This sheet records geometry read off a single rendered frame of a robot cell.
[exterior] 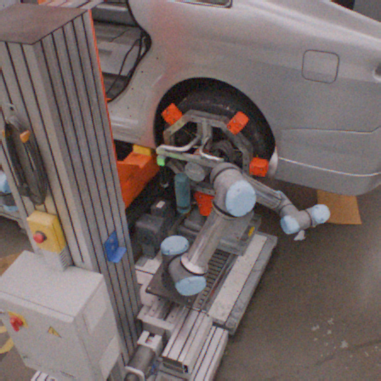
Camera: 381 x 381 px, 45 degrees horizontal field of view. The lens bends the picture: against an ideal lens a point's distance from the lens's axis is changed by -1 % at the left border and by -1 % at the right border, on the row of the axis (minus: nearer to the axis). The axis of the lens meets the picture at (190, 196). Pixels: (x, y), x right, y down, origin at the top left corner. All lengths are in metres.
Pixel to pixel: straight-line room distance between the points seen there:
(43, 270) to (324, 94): 1.53
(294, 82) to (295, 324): 1.45
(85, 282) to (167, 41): 1.46
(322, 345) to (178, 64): 1.80
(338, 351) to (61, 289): 1.80
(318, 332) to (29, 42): 2.34
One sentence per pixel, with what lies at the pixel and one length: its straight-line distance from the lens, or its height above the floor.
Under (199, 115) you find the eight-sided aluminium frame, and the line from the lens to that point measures 2.63.
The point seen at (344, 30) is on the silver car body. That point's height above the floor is 1.64.
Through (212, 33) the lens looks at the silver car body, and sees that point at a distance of 2.46.
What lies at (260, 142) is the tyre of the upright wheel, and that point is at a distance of 2.63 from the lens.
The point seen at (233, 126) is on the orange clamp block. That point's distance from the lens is 2.52.
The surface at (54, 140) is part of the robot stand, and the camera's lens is 1.31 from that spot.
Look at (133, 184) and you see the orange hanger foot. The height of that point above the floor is 0.64.
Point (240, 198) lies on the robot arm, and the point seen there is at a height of 1.37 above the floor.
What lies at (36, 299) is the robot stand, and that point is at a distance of 1.62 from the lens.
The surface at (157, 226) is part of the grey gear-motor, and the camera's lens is 2.95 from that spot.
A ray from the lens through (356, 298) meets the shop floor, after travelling 3.18.
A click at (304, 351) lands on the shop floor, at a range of 2.89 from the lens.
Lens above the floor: 2.43
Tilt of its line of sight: 40 degrees down
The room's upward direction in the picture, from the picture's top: 3 degrees counter-clockwise
